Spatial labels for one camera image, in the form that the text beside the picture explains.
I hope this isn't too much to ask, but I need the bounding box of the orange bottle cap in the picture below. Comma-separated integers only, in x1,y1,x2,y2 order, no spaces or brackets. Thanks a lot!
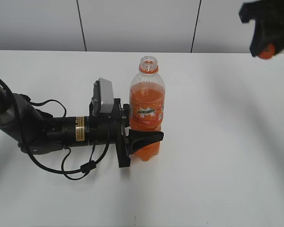
258,43,275,60

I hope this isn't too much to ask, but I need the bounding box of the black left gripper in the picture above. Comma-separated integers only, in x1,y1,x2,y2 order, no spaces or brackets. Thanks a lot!
86,98,165,168

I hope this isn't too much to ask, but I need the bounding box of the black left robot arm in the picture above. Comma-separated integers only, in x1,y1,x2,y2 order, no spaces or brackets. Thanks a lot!
0,78,164,167

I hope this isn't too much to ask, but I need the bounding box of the orange Mirinda soda bottle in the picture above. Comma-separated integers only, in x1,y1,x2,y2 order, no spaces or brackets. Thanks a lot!
128,55,166,162

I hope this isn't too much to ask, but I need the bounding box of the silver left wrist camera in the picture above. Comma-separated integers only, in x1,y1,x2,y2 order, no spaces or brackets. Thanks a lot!
91,78,114,116

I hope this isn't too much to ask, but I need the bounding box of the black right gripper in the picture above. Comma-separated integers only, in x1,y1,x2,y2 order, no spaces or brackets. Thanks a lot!
239,0,284,57

